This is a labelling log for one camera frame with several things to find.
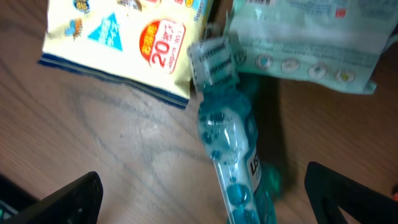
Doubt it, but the pale green wipes pack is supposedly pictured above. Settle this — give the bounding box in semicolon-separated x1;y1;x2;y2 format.
224;0;397;95

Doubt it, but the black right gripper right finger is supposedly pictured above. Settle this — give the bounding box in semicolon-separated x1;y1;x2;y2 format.
304;162;397;224

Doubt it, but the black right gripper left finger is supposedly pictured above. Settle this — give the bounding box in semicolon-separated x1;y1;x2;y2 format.
5;171;103;224

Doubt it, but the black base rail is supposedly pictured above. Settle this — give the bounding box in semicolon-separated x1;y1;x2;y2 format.
1;174;39;223

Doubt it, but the teal blue packet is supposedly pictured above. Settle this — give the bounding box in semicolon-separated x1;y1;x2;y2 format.
187;37;277;223

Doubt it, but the yellow white chips bag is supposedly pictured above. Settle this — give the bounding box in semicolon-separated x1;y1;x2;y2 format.
40;0;213;109

